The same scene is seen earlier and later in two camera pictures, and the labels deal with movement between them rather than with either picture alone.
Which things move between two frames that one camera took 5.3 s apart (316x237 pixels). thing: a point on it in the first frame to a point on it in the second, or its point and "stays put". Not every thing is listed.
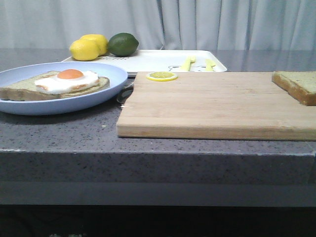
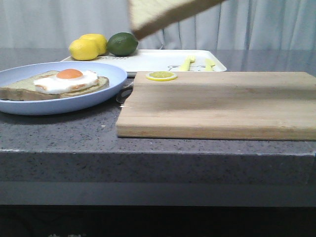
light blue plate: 117,80 stays put
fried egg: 65,81 stays put
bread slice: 301,85 to 145,16
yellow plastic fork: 185,66 stays put
